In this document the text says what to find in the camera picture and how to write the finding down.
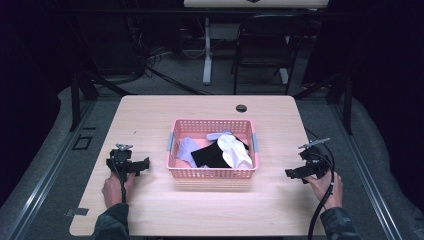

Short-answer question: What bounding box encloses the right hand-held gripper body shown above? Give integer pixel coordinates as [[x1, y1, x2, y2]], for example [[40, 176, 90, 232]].
[[297, 137, 334, 181]]

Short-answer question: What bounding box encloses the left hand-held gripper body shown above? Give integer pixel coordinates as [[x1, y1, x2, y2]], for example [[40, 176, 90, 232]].
[[105, 143, 142, 183]]

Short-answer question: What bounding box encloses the grey tape strip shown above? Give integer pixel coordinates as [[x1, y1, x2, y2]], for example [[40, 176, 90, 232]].
[[64, 206, 90, 218]]

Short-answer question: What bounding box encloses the person's right hand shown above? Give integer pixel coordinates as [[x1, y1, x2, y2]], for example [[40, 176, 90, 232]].
[[304, 169, 344, 211]]

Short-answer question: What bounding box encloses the black chair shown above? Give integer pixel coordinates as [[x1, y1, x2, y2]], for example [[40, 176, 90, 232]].
[[230, 12, 309, 96]]

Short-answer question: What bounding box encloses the person's left hand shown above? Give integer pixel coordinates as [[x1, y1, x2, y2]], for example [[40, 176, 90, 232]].
[[101, 171, 137, 209]]

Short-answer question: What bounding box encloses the white sock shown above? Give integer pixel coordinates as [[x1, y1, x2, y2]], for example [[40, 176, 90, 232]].
[[216, 133, 254, 170]]

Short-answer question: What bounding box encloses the small purple sock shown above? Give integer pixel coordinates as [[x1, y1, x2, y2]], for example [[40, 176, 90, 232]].
[[205, 129, 233, 142]]

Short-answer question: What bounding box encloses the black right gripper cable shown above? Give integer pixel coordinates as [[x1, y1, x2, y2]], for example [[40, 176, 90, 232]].
[[305, 128, 336, 240]]

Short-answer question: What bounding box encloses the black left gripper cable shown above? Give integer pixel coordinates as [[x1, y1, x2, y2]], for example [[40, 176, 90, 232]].
[[111, 159, 128, 205]]

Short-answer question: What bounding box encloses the black sock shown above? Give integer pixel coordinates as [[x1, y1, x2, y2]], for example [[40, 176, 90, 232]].
[[190, 134, 250, 169]]

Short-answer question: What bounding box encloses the black metal stand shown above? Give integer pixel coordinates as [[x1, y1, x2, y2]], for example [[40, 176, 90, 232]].
[[68, 49, 134, 133], [293, 68, 355, 136]]

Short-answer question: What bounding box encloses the pink plastic basket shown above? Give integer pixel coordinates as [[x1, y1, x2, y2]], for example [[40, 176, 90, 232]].
[[165, 118, 260, 180]]

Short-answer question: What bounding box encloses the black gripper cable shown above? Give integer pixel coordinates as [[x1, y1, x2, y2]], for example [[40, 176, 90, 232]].
[[305, 128, 336, 240], [111, 159, 128, 205]]

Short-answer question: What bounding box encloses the white background table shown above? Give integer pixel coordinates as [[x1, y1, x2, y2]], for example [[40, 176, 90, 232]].
[[182, 0, 330, 86]]

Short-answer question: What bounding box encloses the large purple sock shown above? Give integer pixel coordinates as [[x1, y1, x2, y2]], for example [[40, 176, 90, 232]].
[[175, 136, 202, 169]]

